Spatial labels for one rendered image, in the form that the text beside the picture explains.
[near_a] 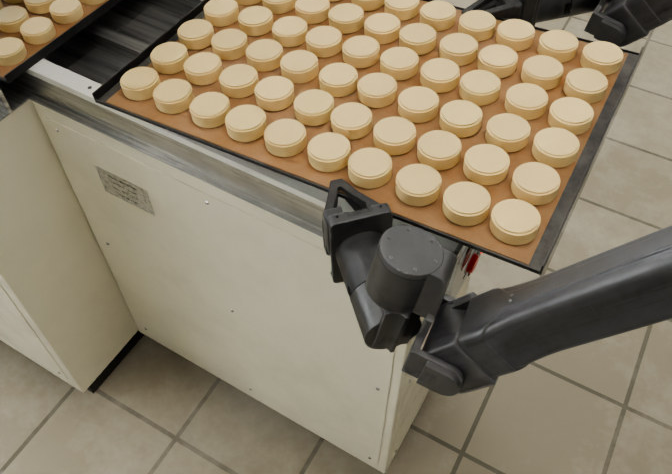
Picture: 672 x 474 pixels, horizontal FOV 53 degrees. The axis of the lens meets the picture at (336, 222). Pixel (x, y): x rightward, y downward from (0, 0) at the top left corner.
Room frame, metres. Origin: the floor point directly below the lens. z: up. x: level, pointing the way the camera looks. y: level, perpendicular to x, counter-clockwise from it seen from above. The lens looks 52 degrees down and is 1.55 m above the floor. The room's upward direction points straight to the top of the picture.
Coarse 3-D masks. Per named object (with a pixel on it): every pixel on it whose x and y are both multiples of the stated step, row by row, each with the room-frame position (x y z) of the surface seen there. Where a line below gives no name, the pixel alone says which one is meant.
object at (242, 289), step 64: (64, 128) 0.79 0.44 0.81; (128, 192) 0.73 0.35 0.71; (192, 192) 0.66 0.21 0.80; (128, 256) 0.77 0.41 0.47; (192, 256) 0.68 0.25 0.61; (256, 256) 0.60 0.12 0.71; (320, 256) 0.54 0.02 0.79; (192, 320) 0.70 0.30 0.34; (256, 320) 0.61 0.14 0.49; (320, 320) 0.54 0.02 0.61; (256, 384) 0.63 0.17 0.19; (320, 384) 0.55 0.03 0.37; (384, 384) 0.48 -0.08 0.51; (384, 448) 0.48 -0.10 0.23
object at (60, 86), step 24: (24, 72) 0.83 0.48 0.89; (48, 72) 0.81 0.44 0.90; (72, 72) 0.81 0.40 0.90; (48, 96) 0.81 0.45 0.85; (72, 96) 0.78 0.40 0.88; (96, 120) 0.76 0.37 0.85; (120, 120) 0.73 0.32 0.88; (144, 144) 0.71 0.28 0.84; (168, 144) 0.68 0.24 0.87; (192, 144) 0.66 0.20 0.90; (192, 168) 0.67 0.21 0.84; (216, 168) 0.64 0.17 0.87; (240, 168) 0.62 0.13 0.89; (264, 168) 0.61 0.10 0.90; (264, 192) 0.60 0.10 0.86; (288, 192) 0.58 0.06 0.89; (312, 192) 0.57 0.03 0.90; (312, 216) 0.56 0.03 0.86
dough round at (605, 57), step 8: (584, 48) 0.72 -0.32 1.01; (592, 48) 0.71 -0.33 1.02; (600, 48) 0.71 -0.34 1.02; (608, 48) 0.71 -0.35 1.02; (616, 48) 0.71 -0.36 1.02; (584, 56) 0.70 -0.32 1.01; (592, 56) 0.70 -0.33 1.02; (600, 56) 0.70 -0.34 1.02; (608, 56) 0.69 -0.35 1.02; (616, 56) 0.69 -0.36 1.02; (584, 64) 0.70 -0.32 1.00; (592, 64) 0.69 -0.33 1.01; (600, 64) 0.68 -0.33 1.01; (608, 64) 0.68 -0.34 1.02; (616, 64) 0.68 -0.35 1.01; (608, 72) 0.68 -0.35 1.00
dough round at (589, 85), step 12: (576, 72) 0.66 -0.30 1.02; (588, 72) 0.66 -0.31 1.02; (600, 72) 0.66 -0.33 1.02; (564, 84) 0.66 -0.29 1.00; (576, 84) 0.64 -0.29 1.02; (588, 84) 0.64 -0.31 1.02; (600, 84) 0.64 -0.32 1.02; (576, 96) 0.63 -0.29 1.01; (588, 96) 0.63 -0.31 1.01; (600, 96) 0.63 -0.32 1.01
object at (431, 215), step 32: (448, 32) 0.79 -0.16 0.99; (544, 32) 0.78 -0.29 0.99; (224, 64) 0.74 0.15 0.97; (320, 64) 0.73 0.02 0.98; (576, 64) 0.71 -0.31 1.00; (352, 96) 0.66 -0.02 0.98; (448, 96) 0.65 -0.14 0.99; (192, 128) 0.61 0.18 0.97; (224, 128) 0.61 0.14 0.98; (320, 128) 0.60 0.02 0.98; (416, 128) 0.59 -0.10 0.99; (480, 128) 0.59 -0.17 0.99; (544, 128) 0.59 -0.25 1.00; (288, 160) 0.55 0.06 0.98; (416, 160) 0.54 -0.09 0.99; (512, 160) 0.53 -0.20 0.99; (576, 160) 0.53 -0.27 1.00; (384, 192) 0.49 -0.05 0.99; (512, 192) 0.48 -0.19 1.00; (448, 224) 0.44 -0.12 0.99; (480, 224) 0.44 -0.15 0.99; (544, 224) 0.44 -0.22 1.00; (512, 256) 0.40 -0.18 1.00
